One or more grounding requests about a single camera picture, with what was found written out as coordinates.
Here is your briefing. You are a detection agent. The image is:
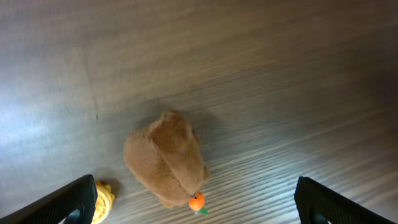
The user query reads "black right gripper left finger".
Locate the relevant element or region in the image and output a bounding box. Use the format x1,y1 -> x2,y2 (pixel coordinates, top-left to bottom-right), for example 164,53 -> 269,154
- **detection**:
1,174 -> 98,224

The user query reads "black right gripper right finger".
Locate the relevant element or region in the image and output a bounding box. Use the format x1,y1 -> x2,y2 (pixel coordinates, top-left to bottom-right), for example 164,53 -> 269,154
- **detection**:
294,176 -> 394,224

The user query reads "yellow round toy disc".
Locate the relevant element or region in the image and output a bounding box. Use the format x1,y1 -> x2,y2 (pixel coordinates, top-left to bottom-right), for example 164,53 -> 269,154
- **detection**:
91,181 -> 115,224

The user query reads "brown plush toy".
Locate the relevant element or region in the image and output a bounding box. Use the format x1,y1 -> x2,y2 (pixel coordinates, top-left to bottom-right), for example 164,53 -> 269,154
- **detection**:
123,111 -> 210,208

